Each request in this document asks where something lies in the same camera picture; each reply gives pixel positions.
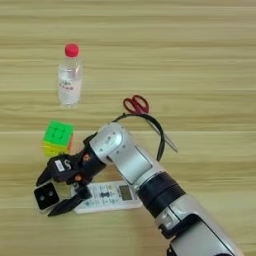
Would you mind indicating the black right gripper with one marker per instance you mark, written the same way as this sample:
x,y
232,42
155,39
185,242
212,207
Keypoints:
x,y
86,165

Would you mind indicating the small white box black top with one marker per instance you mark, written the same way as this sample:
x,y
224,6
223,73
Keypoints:
x,y
46,196

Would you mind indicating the green and yellow puzzle cube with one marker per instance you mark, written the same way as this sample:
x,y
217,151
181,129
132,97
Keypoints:
x,y
57,133

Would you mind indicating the clear bottle with red cap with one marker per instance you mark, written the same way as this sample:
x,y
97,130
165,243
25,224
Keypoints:
x,y
69,86

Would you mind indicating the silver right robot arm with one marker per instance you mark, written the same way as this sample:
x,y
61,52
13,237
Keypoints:
x,y
133,160

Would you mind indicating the small black box white label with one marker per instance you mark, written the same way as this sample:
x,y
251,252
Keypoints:
x,y
59,166

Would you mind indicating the white remote control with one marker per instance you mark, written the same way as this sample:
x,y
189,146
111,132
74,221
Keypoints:
x,y
106,196

